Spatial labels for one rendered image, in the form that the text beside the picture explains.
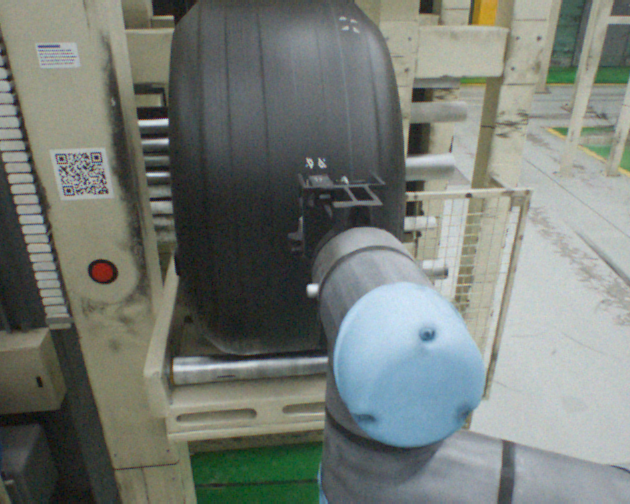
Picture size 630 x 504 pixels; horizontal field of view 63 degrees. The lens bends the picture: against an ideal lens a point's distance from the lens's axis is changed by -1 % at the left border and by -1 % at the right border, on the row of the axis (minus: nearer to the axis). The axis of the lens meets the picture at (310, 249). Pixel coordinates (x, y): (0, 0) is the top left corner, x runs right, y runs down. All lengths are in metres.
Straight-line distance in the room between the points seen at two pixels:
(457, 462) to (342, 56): 0.47
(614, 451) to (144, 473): 1.62
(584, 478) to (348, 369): 0.16
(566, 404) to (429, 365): 2.07
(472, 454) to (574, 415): 1.95
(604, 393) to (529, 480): 2.11
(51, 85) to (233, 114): 0.28
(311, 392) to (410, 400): 0.62
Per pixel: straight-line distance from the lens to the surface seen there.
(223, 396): 0.89
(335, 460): 0.34
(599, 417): 2.33
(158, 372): 0.83
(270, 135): 0.60
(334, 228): 0.39
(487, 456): 0.35
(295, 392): 0.89
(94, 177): 0.81
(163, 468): 1.15
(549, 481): 0.35
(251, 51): 0.65
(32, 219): 0.87
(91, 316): 0.92
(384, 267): 0.32
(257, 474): 1.90
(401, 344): 0.26
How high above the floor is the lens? 1.47
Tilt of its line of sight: 28 degrees down
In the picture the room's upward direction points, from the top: straight up
